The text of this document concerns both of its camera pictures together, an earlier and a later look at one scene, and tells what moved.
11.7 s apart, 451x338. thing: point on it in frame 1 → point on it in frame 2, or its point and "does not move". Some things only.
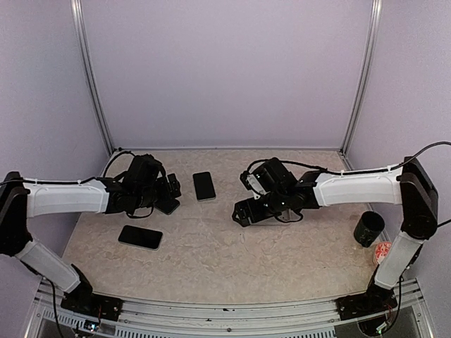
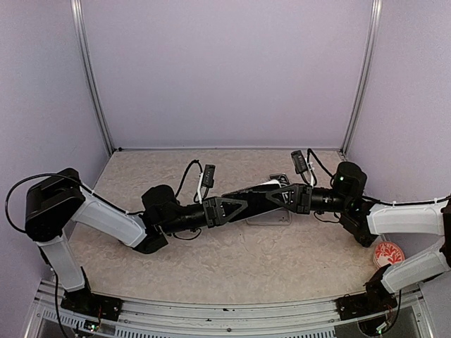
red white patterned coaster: [381, 249] does not move
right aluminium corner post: [364, 77] does not move
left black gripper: [175, 185] → [209, 211]
